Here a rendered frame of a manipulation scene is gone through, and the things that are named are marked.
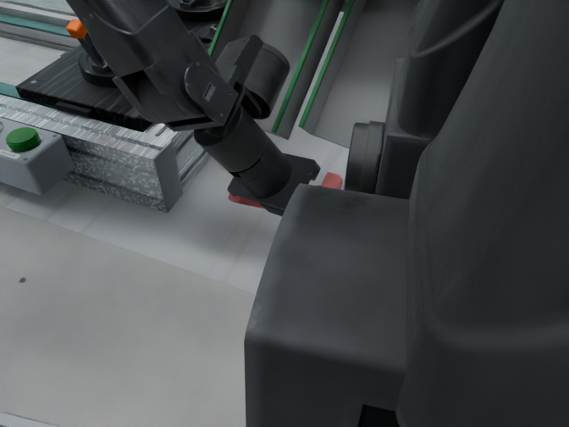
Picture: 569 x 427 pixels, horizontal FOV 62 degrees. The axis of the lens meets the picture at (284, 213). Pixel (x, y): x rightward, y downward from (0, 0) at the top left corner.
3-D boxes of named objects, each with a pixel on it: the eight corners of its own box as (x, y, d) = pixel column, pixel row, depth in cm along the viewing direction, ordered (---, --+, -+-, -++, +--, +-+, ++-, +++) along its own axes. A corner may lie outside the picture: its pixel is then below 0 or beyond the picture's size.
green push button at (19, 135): (27, 158, 63) (21, 146, 62) (4, 152, 64) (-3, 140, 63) (48, 141, 66) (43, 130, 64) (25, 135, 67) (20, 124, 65)
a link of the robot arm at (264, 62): (126, 98, 45) (178, 85, 39) (178, 8, 48) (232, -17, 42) (214, 166, 52) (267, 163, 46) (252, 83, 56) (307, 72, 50)
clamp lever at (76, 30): (102, 69, 71) (75, 30, 64) (92, 66, 71) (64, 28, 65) (114, 51, 72) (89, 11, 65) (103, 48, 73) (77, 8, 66)
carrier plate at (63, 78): (149, 132, 67) (146, 119, 66) (19, 97, 74) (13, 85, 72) (226, 57, 83) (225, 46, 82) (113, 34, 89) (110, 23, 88)
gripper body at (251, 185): (258, 153, 59) (225, 118, 54) (324, 169, 53) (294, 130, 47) (234, 197, 58) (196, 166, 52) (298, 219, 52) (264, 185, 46)
